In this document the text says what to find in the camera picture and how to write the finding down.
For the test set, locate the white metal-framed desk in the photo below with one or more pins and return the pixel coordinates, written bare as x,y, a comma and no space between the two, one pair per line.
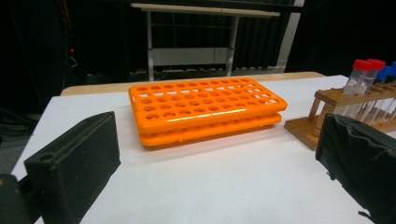
186,56

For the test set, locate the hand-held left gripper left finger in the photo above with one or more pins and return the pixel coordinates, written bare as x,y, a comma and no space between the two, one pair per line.
74,165

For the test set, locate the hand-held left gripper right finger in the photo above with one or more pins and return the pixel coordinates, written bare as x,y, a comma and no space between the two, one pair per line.
364,161

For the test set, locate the orange plastic test tube rack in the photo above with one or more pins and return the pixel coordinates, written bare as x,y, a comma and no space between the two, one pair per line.
202,121

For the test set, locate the wooden test tube rack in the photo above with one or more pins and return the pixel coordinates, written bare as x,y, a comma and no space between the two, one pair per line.
299,128

